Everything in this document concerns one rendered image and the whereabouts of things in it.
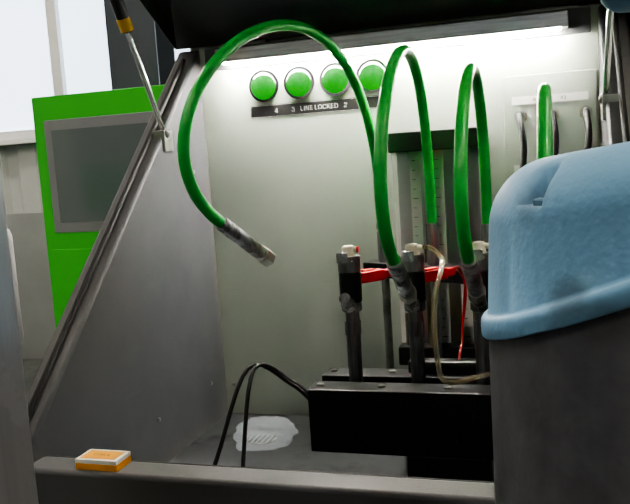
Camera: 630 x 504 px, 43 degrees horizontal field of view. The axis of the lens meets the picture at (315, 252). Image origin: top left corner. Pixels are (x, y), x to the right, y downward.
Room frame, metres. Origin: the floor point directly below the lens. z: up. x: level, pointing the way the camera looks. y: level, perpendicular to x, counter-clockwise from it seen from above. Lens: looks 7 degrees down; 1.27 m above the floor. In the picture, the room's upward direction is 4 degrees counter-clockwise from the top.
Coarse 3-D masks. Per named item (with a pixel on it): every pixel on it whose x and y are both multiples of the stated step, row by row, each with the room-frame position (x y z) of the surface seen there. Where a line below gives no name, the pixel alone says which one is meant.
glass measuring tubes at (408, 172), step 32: (416, 160) 1.22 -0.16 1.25; (448, 160) 1.19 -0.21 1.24; (416, 192) 1.22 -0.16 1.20; (448, 192) 1.19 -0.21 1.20; (480, 192) 1.18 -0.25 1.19; (416, 224) 1.23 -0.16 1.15; (448, 224) 1.19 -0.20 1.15; (480, 224) 1.18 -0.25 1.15; (448, 256) 1.19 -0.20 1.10; (448, 288) 1.21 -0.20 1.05; (448, 320) 1.21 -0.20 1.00; (448, 352) 1.18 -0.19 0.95
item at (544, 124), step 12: (540, 84) 0.88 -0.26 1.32; (540, 96) 0.84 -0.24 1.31; (540, 108) 0.82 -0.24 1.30; (540, 120) 0.81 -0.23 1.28; (552, 120) 0.95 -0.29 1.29; (540, 132) 0.79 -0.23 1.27; (552, 132) 0.96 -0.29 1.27; (540, 144) 0.79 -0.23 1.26; (552, 144) 0.97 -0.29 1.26; (540, 156) 0.78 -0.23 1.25
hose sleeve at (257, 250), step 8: (224, 216) 0.92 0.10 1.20; (224, 224) 0.91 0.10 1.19; (232, 224) 0.92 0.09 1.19; (224, 232) 0.92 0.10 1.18; (232, 232) 0.92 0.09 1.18; (240, 232) 0.93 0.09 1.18; (232, 240) 0.93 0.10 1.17; (240, 240) 0.93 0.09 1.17; (248, 240) 0.94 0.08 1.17; (256, 240) 0.95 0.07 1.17; (248, 248) 0.94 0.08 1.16; (256, 248) 0.95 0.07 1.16; (264, 248) 0.96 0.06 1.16; (256, 256) 0.96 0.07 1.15; (264, 256) 0.96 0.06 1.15
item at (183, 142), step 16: (240, 32) 0.96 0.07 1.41; (256, 32) 0.97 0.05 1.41; (304, 32) 1.05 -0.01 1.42; (320, 32) 1.07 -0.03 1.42; (224, 48) 0.93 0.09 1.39; (336, 48) 1.09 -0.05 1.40; (208, 64) 0.92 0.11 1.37; (208, 80) 0.91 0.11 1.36; (352, 80) 1.13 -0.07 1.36; (192, 96) 0.89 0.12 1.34; (192, 112) 0.89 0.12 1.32; (368, 112) 1.15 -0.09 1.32; (368, 128) 1.15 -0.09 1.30; (368, 144) 1.16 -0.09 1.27; (192, 176) 0.88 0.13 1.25; (192, 192) 0.88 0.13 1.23; (208, 208) 0.90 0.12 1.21
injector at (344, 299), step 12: (348, 264) 0.97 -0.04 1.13; (348, 276) 0.97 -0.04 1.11; (360, 276) 0.98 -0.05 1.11; (348, 288) 0.97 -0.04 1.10; (360, 288) 0.97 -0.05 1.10; (348, 300) 0.95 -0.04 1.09; (360, 300) 0.97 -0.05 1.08; (348, 312) 0.96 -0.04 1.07; (348, 324) 0.97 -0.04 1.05; (360, 324) 0.98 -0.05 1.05; (348, 336) 0.98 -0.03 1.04; (360, 336) 0.98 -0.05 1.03; (348, 348) 0.98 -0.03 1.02; (360, 348) 0.98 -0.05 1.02; (348, 360) 0.98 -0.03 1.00; (360, 360) 0.98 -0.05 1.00; (360, 372) 0.97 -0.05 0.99
